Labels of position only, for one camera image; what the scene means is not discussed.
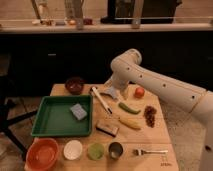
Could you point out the dark red bowl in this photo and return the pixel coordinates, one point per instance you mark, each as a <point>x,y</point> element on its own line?
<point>74,85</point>

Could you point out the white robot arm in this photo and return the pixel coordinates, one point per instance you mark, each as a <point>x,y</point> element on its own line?
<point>192,99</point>

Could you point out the grey metal spatula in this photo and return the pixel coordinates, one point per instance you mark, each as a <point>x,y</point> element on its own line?
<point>111,92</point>

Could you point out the red tomato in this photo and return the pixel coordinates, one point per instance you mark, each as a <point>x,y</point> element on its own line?
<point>139,92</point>

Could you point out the grey blue sponge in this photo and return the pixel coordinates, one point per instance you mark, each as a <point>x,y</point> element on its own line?
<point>78,111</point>

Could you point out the wooden block brush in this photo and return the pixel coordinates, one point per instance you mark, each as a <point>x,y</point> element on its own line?
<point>107,128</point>

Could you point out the yellow banana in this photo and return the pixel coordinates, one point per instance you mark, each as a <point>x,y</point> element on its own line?
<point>129,123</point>

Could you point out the bunch of dark grapes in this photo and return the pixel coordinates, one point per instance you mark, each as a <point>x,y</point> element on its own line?
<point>149,114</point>

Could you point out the green plastic tray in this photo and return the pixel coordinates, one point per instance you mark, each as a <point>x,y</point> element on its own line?
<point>55,119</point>

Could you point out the small metal cup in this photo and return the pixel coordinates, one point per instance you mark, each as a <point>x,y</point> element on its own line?
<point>115,150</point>

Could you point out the long counter shelf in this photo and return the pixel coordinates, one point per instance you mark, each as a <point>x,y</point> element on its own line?
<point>27,26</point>

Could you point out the small green cup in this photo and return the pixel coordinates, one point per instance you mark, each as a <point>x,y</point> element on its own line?
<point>95,151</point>

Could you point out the metal fork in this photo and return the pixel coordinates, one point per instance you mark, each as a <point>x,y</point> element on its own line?
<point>140,152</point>

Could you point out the orange bowl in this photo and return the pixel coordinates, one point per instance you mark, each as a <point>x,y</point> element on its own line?
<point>42,154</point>

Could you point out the black office chair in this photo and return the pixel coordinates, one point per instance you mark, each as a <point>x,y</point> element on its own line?
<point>5,106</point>

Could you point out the white handled knife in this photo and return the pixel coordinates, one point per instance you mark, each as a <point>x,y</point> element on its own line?
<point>104,104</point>

